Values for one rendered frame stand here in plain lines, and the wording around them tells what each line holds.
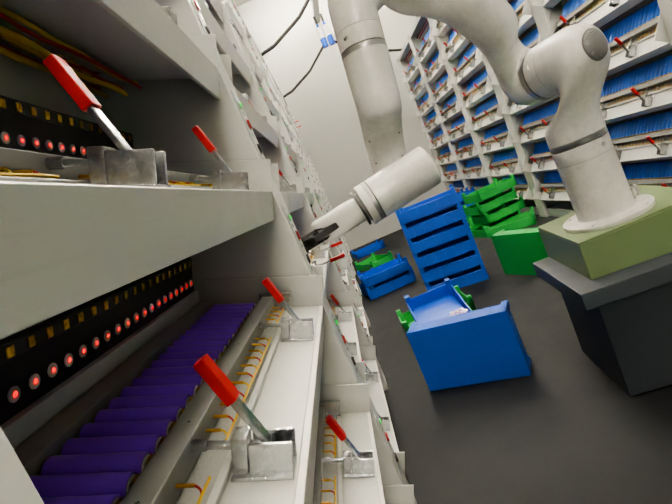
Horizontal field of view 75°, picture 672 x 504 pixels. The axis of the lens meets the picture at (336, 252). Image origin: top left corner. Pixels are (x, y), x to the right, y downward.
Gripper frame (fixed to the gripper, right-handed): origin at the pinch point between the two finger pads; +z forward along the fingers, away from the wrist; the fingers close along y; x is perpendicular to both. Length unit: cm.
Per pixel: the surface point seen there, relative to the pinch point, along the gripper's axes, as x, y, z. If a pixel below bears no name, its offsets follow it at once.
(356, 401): 25.9, 18.2, 3.1
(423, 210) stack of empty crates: 24, -125, -43
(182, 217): -9, 60, -4
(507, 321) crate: 49, -28, -33
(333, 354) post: 17.0, 17.9, 2.0
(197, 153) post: -22.0, 18.1, 2.2
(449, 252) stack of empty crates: 48, -124, -43
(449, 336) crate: 47, -35, -18
